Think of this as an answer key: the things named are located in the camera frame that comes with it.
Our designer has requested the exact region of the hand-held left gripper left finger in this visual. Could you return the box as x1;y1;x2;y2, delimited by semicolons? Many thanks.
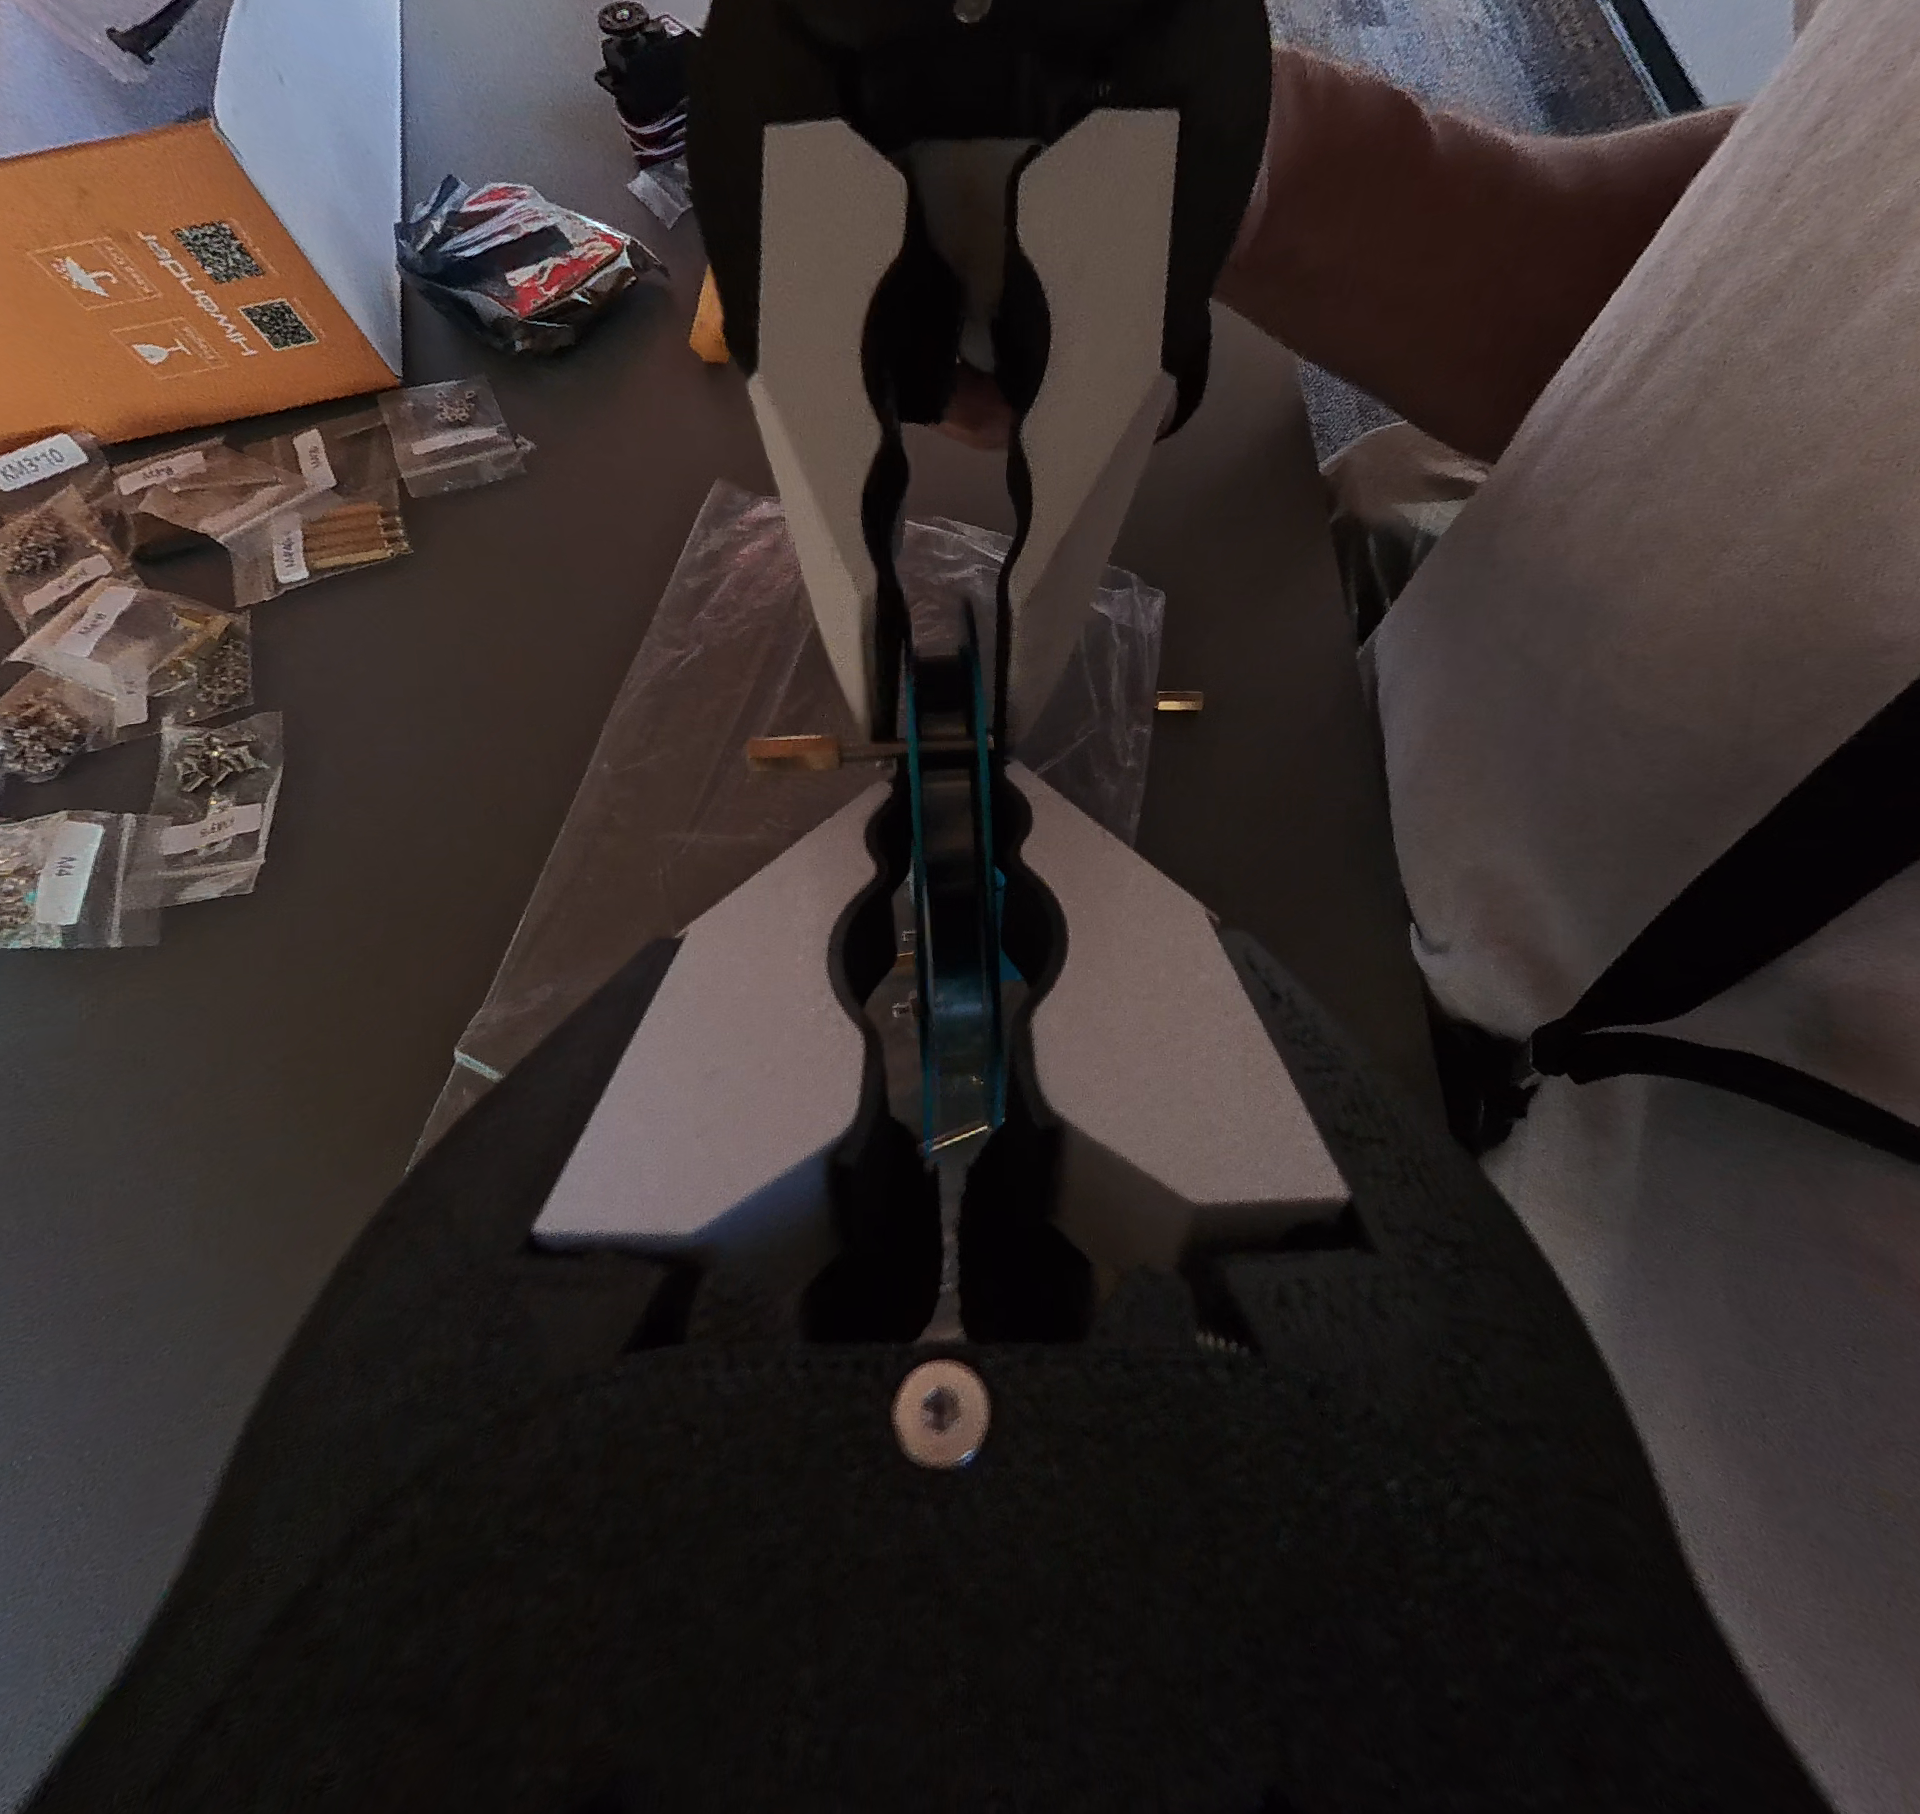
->
532;777;942;1345

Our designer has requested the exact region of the black chest strap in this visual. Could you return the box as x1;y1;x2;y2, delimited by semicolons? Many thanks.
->
1440;681;1920;1172

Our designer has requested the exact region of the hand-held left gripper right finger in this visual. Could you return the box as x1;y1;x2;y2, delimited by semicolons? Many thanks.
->
957;772;1348;1345

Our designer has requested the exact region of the dark crumpled foil bag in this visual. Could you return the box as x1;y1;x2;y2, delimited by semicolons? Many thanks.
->
394;177;670;359

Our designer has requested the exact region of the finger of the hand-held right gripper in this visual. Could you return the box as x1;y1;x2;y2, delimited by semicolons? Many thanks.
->
982;109;1184;765
742;116;970;745

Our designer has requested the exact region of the blue round turntable assembly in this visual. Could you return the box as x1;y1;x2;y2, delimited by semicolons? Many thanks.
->
884;610;1011;1172

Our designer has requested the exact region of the black servo motor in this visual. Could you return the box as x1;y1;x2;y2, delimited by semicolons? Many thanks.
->
594;0;708;175

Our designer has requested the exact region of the grey desk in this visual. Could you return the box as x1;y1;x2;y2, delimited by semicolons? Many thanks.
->
0;0;1451;1742

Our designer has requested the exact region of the pile of small hardware bags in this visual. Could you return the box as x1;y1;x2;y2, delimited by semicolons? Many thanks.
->
0;375;538;955

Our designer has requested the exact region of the clear plastic bag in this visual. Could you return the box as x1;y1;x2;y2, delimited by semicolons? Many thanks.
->
412;479;1170;1172

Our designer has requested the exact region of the person's right forearm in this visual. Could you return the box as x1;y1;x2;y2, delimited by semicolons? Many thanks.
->
1213;45;1751;465

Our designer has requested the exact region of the orange and white cardboard box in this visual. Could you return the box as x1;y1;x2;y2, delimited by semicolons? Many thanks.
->
0;0;408;449

